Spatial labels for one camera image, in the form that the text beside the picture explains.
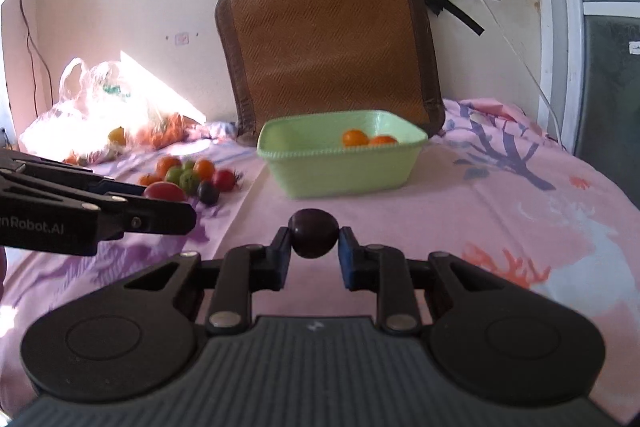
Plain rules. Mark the white plastic shopping bag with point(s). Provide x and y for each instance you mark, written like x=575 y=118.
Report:
x=93 y=101

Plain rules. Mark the yellow fruit by bags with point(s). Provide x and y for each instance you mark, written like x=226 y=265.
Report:
x=118 y=136

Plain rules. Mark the dark purple plum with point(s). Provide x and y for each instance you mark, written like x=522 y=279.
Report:
x=314 y=232

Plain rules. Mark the pink deer print bedsheet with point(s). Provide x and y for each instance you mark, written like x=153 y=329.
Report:
x=490 y=189

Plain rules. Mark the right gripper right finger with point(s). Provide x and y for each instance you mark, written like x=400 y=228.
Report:
x=384 y=271

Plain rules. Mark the frosted glass door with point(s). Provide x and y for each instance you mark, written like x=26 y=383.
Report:
x=590 y=73

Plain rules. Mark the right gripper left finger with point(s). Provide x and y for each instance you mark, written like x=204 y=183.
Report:
x=244 y=271

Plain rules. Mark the orange tangerine front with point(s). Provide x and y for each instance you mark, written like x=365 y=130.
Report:
x=355 y=138

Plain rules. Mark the green plastic basket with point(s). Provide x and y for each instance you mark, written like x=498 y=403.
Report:
x=306 y=156

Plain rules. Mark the green tomato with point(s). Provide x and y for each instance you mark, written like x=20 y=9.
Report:
x=173 y=174
x=188 y=164
x=189 y=182

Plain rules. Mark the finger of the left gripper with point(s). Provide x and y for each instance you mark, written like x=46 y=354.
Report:
x=79 y=178
x=145 y=216

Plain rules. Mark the red tomato with stem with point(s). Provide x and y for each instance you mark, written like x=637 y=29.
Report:
x=225 y=180

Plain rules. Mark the white wall switch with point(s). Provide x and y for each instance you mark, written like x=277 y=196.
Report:
x=182 y=39

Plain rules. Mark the green tomato back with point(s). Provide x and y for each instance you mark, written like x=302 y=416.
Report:
x=188 y=164

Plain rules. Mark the orange tangerine back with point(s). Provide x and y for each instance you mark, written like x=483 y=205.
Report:
x=148 y=179

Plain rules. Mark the small orange tomato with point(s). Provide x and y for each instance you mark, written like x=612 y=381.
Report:
x=204 y=169

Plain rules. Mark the large orange tangerine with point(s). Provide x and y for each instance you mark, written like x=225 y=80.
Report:
x=165 y=163

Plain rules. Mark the brown woven seat cushion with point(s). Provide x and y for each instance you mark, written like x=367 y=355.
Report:
x=297 y=57

